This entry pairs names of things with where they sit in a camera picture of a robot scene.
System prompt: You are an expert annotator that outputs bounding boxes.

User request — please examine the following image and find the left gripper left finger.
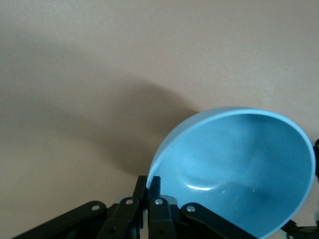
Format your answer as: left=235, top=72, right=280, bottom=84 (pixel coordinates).
left=12, top=175, right=148, bottom=239

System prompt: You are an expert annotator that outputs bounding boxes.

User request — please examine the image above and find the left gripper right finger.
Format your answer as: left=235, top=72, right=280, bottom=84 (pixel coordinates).
left=148, top=175, right=256, bottom=239

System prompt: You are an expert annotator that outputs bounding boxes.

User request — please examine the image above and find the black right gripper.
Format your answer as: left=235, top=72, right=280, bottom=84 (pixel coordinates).
left=280, top=138, right=319, bottom=239

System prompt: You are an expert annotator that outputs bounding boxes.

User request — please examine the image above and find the blue bowl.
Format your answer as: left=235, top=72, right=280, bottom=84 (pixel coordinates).
left=145, top=106, right=317, bottom=239

